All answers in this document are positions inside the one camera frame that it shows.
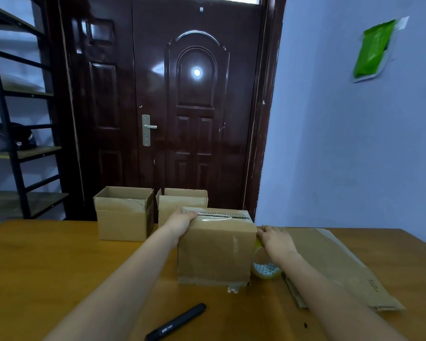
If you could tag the person's left hand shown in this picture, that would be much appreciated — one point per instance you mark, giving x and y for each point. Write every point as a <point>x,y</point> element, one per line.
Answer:
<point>177,221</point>

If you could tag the person's right hand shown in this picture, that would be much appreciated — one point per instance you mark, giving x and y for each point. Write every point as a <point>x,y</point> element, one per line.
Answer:
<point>278,243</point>

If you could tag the person's left fingers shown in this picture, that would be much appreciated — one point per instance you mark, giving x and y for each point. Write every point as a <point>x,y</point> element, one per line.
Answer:
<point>191,215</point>

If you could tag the person's right fingers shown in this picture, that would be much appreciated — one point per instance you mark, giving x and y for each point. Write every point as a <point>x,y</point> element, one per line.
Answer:
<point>264,233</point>

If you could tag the clear packing tape roll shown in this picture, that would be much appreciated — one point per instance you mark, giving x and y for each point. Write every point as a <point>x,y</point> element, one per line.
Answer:
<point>266,268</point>

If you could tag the taped cardboard box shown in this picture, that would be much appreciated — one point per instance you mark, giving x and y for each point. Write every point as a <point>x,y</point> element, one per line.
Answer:
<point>216,250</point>

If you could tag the person's left forearm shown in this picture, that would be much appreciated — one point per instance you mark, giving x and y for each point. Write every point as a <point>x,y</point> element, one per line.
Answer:
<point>127,280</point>

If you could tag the person's right forearm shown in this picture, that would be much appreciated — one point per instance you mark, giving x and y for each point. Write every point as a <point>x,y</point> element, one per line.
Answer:
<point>330,301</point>

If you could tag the open cardboard box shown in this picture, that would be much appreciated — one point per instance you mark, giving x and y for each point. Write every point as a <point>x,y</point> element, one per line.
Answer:
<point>179,204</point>
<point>124,218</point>

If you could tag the flattened cardboard sheet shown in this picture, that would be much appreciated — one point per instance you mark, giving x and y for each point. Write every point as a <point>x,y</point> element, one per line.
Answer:
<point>337,261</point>

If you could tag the black marker pen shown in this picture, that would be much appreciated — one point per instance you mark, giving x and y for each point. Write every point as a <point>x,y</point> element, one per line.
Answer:
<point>177,321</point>

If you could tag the dark brown panelled door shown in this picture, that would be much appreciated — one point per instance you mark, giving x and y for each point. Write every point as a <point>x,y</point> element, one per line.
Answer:
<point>184,102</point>

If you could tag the black helmet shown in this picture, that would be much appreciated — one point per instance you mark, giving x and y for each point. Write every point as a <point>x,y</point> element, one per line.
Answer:
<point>19,136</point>

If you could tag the black metal shelf rack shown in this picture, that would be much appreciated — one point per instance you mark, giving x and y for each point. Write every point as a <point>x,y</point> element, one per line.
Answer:
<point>12,152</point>

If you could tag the green plastic bag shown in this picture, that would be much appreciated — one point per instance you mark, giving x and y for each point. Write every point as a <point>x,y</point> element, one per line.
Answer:
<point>372,49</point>

